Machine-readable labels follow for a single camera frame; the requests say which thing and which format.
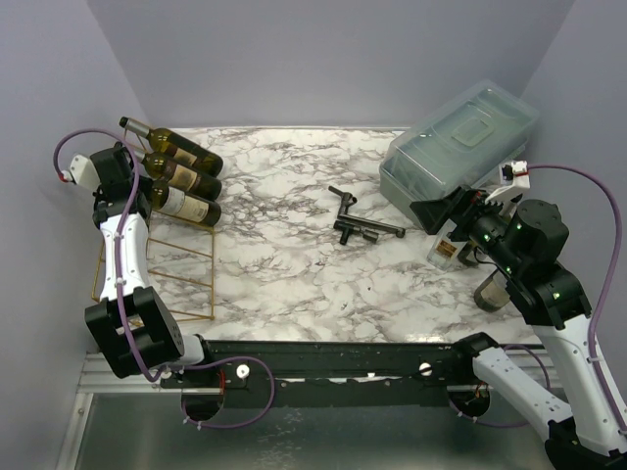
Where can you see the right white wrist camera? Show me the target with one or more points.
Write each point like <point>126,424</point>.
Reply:
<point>514,177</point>

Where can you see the green wine bottle behind gripper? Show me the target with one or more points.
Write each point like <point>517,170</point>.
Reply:
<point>469,257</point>

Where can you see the green wine bottle silver neck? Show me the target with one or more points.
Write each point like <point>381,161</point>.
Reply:
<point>172,144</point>

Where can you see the black T-handle corkscrew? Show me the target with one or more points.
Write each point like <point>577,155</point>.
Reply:
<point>348,229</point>

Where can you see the green wine bottle near arm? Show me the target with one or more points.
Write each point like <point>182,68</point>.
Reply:
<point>491,294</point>

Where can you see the green wine bottle white label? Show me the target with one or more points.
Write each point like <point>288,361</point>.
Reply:
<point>175,202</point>

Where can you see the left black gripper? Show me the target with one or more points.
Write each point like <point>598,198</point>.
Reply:
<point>146,185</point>

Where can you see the green wine bottle brown label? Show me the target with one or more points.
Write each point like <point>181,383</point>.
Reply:
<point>179,176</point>

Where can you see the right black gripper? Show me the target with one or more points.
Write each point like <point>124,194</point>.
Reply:
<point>463,211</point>

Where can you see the clear square glass bottle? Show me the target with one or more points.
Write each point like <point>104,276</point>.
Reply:
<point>444,250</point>

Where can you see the gold wire wine rack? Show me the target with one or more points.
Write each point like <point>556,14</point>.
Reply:
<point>180,264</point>

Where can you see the clear plastic storage box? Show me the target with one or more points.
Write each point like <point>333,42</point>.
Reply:
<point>461,143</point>

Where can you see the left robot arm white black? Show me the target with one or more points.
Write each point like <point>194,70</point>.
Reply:
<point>130,324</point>

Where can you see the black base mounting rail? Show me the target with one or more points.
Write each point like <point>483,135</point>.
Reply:
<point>311,374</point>

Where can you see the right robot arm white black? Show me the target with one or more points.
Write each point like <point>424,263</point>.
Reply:
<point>581,431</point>

